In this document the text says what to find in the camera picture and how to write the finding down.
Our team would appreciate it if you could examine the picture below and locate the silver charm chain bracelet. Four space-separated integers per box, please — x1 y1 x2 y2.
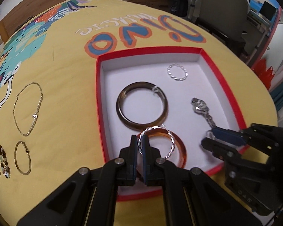
191 97 217 129

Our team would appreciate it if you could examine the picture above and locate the twisted silver bangle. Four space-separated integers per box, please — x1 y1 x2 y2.
137 124 175 159

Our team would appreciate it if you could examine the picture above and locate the gold pearl necklace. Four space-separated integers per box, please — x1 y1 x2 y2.
13 82 44 137

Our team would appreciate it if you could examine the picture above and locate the red white jewelry box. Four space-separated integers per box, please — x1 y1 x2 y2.
95 46 249 202

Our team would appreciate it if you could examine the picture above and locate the amber orange bangle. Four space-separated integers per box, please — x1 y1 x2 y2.
146 129 187 168

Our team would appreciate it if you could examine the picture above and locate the red bag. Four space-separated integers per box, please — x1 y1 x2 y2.
252 58 276 90

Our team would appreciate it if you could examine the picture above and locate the dark brown bangle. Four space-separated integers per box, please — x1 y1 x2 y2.
116 81 169 130

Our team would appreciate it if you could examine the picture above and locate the thin gold bangle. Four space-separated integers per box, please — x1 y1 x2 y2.
14 140 32 176

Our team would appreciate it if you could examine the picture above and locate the yellow dinosaur bedspread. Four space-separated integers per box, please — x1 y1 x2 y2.
0 0 278 225

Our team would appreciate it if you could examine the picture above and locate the desk with clutter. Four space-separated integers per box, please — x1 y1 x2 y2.
187 0 275 63

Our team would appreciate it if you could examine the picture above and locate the grey office chair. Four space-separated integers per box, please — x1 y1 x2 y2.
195 0 248 57

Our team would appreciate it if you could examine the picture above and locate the brown beaded bracelet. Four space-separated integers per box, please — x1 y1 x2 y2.
0 145 12 179

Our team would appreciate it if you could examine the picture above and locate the small silver chain bracelet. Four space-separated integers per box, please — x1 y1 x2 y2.
166 63 189 82

